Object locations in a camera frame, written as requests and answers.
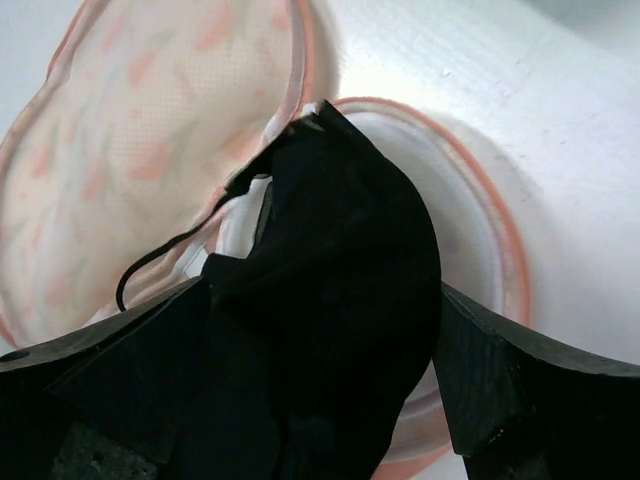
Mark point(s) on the pink floral mesh laundry bag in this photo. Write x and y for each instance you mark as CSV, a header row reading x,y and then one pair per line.
x,y
149,107

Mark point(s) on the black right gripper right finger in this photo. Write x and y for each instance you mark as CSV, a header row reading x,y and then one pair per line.
x,y
521,405

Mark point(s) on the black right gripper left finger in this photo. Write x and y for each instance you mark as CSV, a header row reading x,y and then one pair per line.
x,y
126,378

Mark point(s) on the black bra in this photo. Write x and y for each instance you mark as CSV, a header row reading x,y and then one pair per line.
x,y
294,362

